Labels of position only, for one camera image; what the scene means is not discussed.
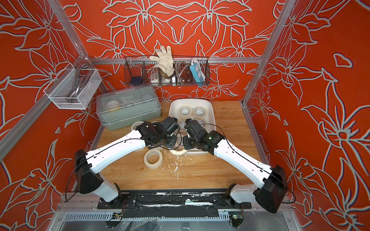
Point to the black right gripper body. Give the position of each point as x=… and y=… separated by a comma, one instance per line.
x=196, y=139

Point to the beige tape roll four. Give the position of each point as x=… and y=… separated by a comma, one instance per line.
x=182, y=124

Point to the beige tape roll nine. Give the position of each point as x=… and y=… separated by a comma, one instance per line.
x=153, y=159

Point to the beige tape roll three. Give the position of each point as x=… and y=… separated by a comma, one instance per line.
x=179, y=149

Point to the beige tape roll ten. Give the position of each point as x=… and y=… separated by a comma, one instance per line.
x=201, y=122

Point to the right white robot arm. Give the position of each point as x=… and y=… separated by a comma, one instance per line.
x=270, y=182

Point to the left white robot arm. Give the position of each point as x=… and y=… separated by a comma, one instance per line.
x=88, y=165

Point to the beige tape roll five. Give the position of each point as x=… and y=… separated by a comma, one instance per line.
x=185, y=112

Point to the beige tape roll six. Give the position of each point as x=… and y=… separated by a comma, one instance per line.
x=200, y=112

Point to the beige tape roll seven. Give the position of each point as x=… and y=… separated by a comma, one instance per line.
x=134, y=127

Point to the grey lidded storage box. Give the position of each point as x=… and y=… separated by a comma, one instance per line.
x=123, y=108

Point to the blue box in basket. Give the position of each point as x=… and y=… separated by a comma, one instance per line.
x=197, y=72

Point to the white plastic tray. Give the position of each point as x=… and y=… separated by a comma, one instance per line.
x=193, y=103

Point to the white power strip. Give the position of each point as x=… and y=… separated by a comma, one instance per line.
x=154, y=78

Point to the dark blue round lid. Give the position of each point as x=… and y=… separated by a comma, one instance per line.
x=136, y=80

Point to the white work glove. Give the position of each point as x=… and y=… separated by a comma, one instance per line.
x=164, y=60

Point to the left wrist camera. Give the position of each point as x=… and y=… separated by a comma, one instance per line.
x=169, y=125

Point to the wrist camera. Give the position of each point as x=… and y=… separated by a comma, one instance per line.
x=194, y=129
x=169, y=125

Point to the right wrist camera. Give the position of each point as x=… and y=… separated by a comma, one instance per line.
x=194, y=129

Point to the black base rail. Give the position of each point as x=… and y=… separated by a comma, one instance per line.
x=176, y=203

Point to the black wire basket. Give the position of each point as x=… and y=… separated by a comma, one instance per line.
x=182, y=71

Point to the white wire basket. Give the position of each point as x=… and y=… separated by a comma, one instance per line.
x=74, y=88

